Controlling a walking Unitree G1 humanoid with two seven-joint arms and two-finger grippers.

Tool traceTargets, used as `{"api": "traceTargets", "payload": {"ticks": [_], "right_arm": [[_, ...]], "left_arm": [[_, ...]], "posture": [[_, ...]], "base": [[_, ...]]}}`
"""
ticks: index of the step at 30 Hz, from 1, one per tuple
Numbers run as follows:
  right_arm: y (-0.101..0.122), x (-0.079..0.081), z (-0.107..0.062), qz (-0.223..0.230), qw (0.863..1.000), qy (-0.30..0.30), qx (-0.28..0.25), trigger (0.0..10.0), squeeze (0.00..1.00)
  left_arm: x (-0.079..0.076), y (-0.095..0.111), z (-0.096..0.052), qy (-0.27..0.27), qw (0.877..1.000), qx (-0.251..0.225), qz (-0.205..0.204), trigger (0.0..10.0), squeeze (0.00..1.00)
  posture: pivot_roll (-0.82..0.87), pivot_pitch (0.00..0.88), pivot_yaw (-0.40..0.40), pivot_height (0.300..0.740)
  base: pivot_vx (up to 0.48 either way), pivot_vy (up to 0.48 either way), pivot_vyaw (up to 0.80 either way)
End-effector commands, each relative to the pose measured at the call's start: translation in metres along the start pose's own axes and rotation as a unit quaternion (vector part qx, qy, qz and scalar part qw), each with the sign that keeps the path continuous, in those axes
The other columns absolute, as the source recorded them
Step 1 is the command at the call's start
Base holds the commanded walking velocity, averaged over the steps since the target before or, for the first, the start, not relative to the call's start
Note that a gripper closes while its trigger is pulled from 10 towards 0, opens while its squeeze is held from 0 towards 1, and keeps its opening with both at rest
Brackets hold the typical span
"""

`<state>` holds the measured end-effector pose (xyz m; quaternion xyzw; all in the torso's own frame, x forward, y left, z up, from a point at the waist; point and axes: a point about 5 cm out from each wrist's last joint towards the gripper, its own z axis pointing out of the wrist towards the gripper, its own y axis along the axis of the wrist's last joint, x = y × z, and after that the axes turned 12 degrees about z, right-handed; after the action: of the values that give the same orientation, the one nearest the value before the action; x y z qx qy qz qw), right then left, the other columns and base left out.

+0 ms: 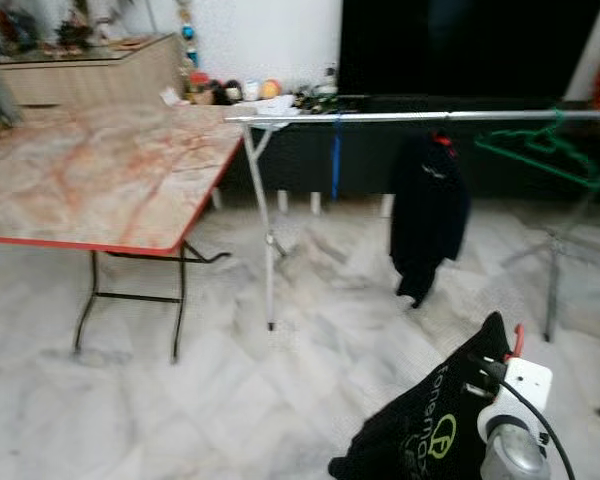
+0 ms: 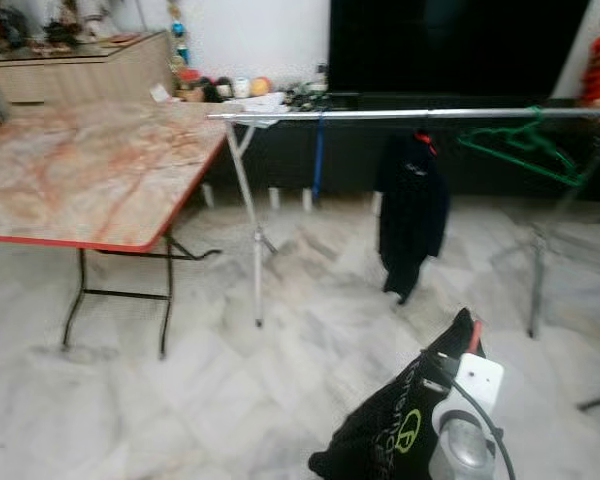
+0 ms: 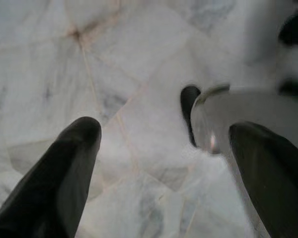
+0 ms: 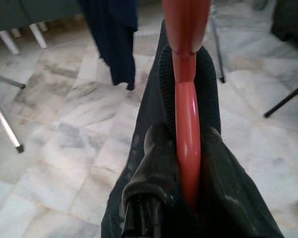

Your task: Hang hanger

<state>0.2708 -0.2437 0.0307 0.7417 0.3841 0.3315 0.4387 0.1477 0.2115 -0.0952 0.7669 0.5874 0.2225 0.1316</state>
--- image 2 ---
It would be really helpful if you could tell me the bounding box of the blue plastic hanger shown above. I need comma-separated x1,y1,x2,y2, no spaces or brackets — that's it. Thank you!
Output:
313,110,328,201

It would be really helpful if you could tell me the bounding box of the red hanger with black hook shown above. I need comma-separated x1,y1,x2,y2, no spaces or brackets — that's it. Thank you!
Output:
415,130,439,156

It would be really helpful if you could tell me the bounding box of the green plastic hanger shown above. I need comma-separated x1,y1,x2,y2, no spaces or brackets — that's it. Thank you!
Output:
457,105,600,191

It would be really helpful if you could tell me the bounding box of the marble folding table red edge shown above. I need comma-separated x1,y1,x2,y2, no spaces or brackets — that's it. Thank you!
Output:
0,100,231,361

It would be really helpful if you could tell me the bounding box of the red-lidded jar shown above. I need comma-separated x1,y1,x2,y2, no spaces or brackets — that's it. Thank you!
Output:
178,68,206,103

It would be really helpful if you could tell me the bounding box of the gold and blue trophy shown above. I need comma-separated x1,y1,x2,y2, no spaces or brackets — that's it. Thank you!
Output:
168,0,191,66

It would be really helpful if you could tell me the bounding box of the white paper stack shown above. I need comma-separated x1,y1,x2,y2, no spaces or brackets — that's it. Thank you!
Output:
228,93,287,127

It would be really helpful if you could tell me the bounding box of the black television console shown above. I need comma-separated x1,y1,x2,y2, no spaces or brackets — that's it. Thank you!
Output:
205,92,600,213

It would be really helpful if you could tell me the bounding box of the silver metal clothes rack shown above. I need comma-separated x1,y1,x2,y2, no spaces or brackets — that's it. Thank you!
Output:
208,105,600,339

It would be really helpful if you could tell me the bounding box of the navy printed t-shirt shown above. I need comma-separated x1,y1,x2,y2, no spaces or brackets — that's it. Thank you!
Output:
375,130,451,304

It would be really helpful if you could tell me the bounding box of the black flat television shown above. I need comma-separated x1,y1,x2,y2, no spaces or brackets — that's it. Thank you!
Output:
328,0,593,98

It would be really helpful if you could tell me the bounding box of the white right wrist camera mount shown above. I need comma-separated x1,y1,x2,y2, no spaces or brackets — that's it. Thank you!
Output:
430,352,506,441

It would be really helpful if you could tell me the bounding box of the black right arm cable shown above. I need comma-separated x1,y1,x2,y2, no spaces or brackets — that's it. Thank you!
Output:
420,350,519,480

